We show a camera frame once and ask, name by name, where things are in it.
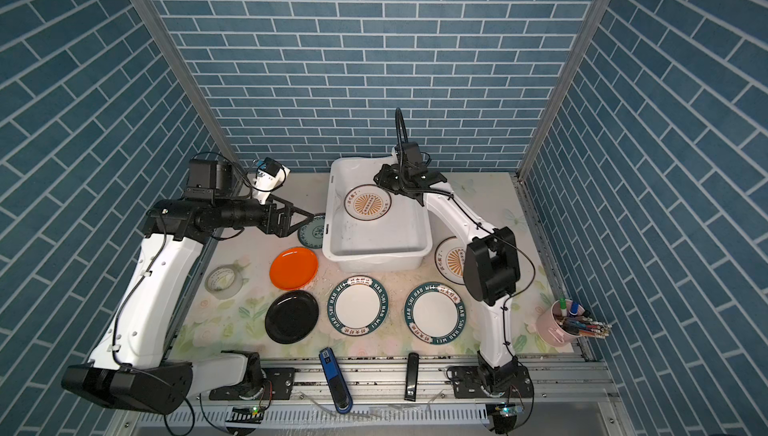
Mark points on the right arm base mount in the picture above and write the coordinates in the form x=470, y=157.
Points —
x=474, y=382

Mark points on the aluminium rail frame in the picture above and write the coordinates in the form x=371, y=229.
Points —
x=571, y=397

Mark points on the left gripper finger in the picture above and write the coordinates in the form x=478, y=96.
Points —
x=299, y=206
x=287, y=228

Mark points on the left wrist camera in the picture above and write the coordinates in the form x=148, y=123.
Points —
x=269, y=176

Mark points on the pink pen cup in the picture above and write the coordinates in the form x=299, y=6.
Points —
x=566, y=321

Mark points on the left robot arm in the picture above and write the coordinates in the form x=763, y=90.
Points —
x=126, y=369

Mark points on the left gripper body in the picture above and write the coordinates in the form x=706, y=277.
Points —
x=260, y=216

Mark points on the white plastic bin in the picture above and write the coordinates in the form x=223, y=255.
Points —
x=399, y=241

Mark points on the black plate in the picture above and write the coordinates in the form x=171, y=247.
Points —
x=292, y=317

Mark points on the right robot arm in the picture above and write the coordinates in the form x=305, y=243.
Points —
x=491, y=267

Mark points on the green blue floral plate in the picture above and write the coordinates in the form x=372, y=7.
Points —
x=311, y=234

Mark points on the blue handheld tool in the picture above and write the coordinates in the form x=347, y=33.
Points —
x=337, y=385

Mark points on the orange sunburst plate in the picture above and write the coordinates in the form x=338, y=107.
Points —
x=367, y=203
x=449, y=258

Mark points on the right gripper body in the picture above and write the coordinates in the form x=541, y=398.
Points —
x=403, y=182

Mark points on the orange plastic plate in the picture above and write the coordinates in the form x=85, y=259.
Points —
x=293, y=268

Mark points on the black handheld device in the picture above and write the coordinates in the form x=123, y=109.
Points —
x=411, y=381

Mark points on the green rimmed white plate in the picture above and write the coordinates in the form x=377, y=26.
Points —
x=435, y=313
x=357, y=306

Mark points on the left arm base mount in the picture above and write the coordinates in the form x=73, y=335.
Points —
x=272, y=384

